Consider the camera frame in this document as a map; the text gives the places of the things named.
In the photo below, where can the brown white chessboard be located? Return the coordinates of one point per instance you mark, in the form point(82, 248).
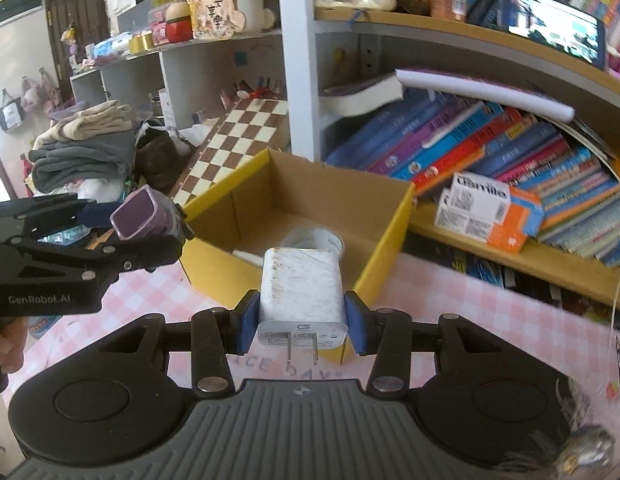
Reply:
point(245, 131)

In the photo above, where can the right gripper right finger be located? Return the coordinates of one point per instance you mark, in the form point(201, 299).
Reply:
point(362, 325)

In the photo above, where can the tablet screen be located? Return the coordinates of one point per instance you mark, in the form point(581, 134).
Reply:
point(556, 25)

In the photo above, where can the white sponge block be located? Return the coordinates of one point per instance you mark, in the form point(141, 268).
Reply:
point(248, 257)

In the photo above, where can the orange white toothbrush box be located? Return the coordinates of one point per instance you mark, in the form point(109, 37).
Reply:
point(496, 202)
point(483, 231)

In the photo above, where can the white open book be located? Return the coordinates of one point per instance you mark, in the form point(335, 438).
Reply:
point(350, 100)

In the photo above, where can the white wooden bookshelf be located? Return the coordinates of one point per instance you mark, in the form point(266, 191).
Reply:
point(319, 48)

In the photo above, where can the red round doll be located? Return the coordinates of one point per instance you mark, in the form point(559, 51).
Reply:
point(178, 22)

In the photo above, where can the white foam roll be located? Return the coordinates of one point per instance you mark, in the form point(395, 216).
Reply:
point(486, 90)

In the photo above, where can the yellow cardboard box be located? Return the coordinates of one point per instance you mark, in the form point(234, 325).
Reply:
point(261, 202)

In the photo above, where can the pink checkered desk mat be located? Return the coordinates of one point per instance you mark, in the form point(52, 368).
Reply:
point(447, 400)

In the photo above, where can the lower orange white toothbrush box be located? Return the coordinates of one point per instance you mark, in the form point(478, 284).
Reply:
point(483, 231)

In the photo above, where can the folded grey towels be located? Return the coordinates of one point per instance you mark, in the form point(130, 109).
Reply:
point(96, 143)

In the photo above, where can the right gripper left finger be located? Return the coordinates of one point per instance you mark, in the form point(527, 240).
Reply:
point(244, 322)

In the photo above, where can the white charger plug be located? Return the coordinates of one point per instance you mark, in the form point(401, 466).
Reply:
point(302, 303)

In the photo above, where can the upper orange white toothbrush box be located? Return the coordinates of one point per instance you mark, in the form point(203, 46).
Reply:
point(496, 202)

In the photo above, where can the purple toy cup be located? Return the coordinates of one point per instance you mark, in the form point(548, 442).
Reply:
point(146, 212)

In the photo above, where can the person left hand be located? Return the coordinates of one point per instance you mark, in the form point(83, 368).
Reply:
point(13, 339)

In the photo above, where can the clear tape roll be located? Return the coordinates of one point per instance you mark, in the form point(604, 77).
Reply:
point(315, 237)

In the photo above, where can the brown leather bag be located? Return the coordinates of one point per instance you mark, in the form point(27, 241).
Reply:
point(160, 156)

